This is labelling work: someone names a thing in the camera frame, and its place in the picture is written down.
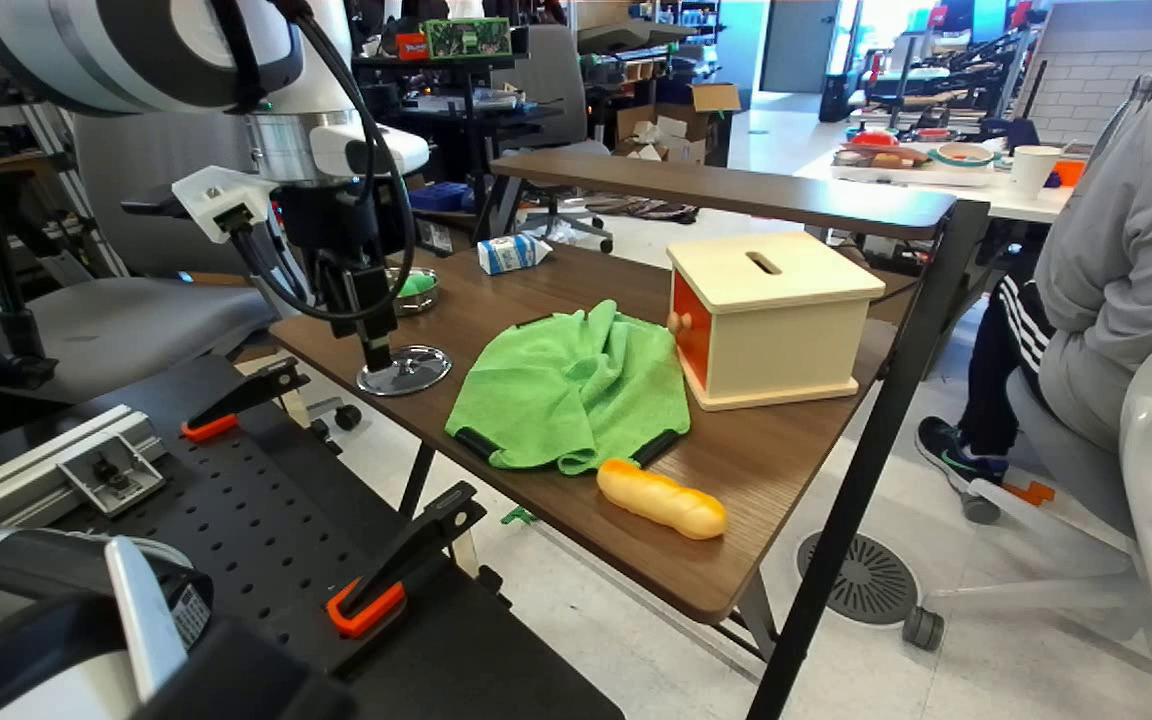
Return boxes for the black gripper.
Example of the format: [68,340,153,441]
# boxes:
[277,174,402,378]

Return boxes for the green toy vegetable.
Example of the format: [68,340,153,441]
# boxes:
[391,269,445,304]

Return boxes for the blue and white carton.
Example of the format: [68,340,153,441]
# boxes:
[470,234,555,281]

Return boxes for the black metal table leg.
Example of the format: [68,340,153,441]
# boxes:
[742,195,991,720]
[391,441,441,526]

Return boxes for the green microfiber cloth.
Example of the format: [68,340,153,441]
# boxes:
[441,295,694,479]

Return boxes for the black perforated work platform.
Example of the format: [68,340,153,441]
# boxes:
[12,352,629,720]

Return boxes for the grey office chair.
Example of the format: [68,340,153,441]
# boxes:
[12,111,320,392]

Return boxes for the grey swivel chair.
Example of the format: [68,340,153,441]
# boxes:
[508,20,607,154]

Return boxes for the yellow bread roll toy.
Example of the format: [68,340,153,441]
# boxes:
[591,456,730,546]

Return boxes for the long wooden table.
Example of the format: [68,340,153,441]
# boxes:
[490,147,967,246]

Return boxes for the wooden box with red side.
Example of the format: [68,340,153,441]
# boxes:
[664,230,887,414]

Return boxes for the cardboard box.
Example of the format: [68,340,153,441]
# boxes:
[686,79,747,122]

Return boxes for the round floor grille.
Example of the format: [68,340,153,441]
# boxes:
[791,532,922,627]

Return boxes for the white cup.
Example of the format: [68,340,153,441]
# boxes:
[1009,141,1067,206]

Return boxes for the seated person in grey hoodie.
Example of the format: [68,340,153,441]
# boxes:
[910,60,1152,492]

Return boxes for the black clamp with orange handle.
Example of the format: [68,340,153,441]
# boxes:
[176,357,312,450]
[323,479,486,644]

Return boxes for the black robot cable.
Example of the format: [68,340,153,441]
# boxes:
[252,0,415,327]

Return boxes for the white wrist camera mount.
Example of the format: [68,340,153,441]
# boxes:
[166,163,277,249]

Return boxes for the grey square bracket plate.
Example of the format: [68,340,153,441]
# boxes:
[55,433,166,522]

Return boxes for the aluminium extrusion rail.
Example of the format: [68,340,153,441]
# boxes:
[0,399,153,529]

